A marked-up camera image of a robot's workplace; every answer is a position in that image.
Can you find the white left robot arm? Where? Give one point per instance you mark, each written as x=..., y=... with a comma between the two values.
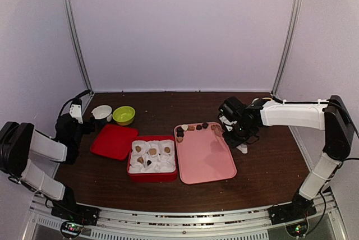
x=20, y=142

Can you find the aluminium frame post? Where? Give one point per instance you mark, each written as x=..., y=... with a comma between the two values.
x=76, y=45
x=293, y=20

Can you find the dark chocolate tray left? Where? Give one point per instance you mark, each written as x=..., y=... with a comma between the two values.
x=180, y=132

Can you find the aluminium front rail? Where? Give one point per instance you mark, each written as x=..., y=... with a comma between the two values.
x=253, y=223

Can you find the red tin box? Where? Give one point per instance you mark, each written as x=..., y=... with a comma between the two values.
x=154, y=177

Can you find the red tin lid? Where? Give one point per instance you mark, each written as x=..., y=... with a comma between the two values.
x=114, y=141

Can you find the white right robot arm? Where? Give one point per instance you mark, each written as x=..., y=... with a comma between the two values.
x=330, y=116

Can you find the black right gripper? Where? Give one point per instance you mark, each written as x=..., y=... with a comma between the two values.
x=233, y=143

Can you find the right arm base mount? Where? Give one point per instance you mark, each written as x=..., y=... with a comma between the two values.
x=285, y=213

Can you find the white paper liner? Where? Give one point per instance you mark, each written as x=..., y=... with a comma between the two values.
x=162, y=162

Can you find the white ceramic bowl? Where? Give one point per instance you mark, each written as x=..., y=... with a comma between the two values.
x=102, y=113

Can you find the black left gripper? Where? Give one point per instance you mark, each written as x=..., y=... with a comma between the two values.
x=90, y=126

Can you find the brown roll chocolate top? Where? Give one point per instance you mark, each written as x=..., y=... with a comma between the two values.
x=191, y=128

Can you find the aluminium frame post left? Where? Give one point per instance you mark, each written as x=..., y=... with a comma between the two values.
x=76, y=45

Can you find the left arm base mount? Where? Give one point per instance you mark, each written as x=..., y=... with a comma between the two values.
x=84, y=215

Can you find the green plastic bowl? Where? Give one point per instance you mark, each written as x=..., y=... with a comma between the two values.
x=124, y=115

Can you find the aluminium frame post right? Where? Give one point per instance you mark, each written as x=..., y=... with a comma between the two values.
x=293, y=20

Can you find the white heart chocolate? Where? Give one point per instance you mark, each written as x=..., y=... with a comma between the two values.
x=184, y=126

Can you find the pink plastic tray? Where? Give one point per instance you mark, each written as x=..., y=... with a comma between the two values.
x=203, y=157

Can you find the white floral mug yellow inside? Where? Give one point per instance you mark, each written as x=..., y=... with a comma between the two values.
x=257, y=100

